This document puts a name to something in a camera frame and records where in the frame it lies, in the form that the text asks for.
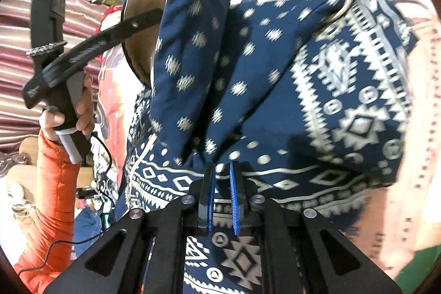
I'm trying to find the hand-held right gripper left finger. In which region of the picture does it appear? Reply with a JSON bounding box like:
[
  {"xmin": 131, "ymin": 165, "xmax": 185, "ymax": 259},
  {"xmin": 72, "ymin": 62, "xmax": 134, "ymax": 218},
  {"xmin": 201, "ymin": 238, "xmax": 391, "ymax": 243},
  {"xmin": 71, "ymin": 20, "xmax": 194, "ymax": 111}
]
[{"xmin": 43, "ymin": 161, "xmax": 217, "ymax": 294}]

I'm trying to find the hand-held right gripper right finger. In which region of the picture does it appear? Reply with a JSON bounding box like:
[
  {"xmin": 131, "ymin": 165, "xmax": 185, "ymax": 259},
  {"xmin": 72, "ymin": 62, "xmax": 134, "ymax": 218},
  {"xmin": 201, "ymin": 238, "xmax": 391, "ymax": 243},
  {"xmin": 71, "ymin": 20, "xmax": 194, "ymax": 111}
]
[{"xmin": 229, "ymin": 161, "xmax": 404, "ymax": 294}]

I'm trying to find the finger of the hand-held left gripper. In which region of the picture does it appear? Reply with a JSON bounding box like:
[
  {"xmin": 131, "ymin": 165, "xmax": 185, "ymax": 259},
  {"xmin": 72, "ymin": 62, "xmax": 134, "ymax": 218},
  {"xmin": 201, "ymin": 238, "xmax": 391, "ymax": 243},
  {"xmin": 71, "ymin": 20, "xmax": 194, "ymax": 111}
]
[{"xmin": 99, "ymin": 8, "xmax": 163, "ymax": 47}]

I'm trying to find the navy patterned hoodie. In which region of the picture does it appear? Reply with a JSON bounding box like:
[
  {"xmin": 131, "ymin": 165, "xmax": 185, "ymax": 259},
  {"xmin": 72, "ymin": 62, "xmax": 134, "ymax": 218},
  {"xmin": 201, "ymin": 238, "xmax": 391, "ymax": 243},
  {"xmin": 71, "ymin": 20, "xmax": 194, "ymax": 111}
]
[{"xmin": 115, "ymin": 0, "xmax": 419, "ymax": 294}]

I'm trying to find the person's left forearm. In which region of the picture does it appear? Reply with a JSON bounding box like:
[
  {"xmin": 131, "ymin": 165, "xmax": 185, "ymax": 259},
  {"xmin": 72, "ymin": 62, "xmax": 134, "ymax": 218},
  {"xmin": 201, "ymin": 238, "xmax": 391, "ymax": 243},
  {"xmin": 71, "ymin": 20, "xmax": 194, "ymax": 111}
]
[{"xmin": 14, "ymin": 130, "xmax": 81, "ymax": 284}]

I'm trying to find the person's left hand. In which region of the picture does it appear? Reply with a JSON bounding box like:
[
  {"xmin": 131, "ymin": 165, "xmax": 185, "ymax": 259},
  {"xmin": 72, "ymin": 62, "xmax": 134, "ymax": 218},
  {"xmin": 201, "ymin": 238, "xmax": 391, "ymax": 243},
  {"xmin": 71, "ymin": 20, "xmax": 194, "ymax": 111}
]
[{"xmin": 39, "ymin": 72, "xmax": 96, "ymax": 143}]

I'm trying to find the red plush toy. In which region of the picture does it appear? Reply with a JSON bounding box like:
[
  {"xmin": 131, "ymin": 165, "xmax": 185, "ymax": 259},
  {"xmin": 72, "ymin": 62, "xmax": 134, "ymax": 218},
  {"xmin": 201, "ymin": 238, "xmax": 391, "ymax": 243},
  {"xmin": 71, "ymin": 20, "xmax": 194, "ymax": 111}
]
[{"xmin": 100, "ymin": 4, "xmax": 126, "ymax": 36}]

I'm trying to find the striped curtain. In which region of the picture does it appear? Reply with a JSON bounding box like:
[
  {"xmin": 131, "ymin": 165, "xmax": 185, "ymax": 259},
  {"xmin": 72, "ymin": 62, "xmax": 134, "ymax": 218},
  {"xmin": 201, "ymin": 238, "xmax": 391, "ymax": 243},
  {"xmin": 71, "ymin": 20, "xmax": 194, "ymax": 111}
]
[{"xmin": 0, "ymin": 0, "xmax": 107, "ymax": 153}]

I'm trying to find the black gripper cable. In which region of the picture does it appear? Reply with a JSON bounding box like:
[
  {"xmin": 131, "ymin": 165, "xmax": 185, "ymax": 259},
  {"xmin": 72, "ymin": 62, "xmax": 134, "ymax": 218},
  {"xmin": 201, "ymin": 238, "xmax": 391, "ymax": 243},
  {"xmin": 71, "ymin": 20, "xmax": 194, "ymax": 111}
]
[{"xmin": 15, "ymin": 134, "xmax": 119, "ymax": 276}]

